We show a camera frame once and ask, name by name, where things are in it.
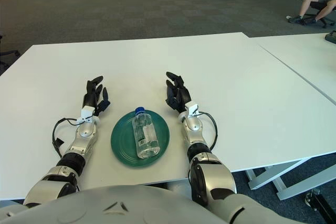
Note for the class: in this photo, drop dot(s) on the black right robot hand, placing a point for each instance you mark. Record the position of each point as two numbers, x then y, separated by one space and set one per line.
179 95

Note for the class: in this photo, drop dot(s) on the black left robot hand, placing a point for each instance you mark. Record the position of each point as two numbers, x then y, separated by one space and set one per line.
92 98

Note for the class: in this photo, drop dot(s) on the clear plastic water bottle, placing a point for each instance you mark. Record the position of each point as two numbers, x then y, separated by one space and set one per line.
145 134

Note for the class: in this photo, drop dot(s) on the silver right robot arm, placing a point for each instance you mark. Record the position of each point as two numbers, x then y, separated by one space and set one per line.
218 179

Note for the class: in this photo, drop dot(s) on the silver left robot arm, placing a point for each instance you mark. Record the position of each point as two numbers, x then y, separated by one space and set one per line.
76 150

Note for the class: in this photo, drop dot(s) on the green ribbed plate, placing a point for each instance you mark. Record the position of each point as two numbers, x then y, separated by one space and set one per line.
123 142

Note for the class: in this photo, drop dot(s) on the black office chair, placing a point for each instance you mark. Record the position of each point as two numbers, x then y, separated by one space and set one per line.
10 53

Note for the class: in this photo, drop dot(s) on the grey robot torso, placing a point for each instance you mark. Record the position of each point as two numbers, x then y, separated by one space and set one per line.
118 203

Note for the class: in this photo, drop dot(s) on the black case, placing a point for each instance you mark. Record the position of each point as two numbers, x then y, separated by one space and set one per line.
331 37

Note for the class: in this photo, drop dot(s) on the black swivel chair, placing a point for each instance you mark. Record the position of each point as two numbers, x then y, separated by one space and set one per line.
319 5

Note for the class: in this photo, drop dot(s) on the black wheeled stand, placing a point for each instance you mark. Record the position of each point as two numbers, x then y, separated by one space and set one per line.
319 203

